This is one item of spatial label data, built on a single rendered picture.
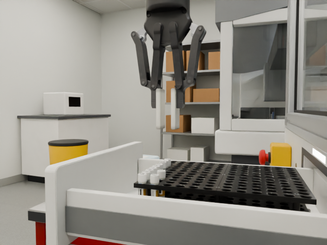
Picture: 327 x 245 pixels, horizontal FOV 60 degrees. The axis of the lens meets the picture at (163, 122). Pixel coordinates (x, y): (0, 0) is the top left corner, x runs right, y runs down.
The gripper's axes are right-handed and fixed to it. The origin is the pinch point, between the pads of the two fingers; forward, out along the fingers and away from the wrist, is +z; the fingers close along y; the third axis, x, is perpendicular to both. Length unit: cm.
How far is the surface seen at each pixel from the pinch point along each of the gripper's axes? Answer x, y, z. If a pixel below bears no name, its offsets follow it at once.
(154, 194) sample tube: -12.4, 1.9, 11.3
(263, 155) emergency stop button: 27.4, 16.6, 11.7
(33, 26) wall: 284, -287, -116
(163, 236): -16.7, 4.6, 14.7
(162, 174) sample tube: -9.6, 2.1, 9.3
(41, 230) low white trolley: 7.1, -34.2, 29.2
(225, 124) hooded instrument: 76, 2, 7
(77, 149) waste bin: 198, -156, 42
